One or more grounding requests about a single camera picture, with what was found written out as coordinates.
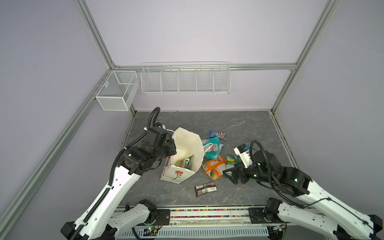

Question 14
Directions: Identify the brown chocolate bar wrapper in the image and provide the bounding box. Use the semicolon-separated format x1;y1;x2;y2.
195;182;217;197

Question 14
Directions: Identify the white flower paper bag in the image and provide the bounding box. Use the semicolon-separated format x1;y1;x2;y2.
161;128;205;184

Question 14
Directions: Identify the yellow green fox's candy bag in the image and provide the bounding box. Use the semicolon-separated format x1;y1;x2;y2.
175;155;194;169

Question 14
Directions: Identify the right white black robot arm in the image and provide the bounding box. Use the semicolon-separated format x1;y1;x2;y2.
223;141;384;240

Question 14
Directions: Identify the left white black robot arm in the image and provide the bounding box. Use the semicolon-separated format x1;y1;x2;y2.
61;107;177;240

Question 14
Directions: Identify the green snack packet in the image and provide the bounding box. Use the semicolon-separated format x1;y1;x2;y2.
226;155;243;167

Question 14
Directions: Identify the orange snack packet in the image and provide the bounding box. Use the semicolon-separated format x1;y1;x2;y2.
202;155;227;181

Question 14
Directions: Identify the teal snack packet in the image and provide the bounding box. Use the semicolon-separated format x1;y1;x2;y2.
202;138;224;160

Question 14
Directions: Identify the blue m&m's candy packet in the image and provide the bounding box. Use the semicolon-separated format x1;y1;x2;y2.
209;130;227;141

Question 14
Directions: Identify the white mesh box basket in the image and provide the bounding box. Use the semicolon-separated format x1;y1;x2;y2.
96;71;140;112

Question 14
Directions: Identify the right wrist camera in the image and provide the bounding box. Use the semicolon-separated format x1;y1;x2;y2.
234;144;253;169

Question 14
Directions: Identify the white wire shelf basket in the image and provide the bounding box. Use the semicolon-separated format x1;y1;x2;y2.
141;62;232;95

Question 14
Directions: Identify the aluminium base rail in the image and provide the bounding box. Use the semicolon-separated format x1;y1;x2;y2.
78;204;346;240

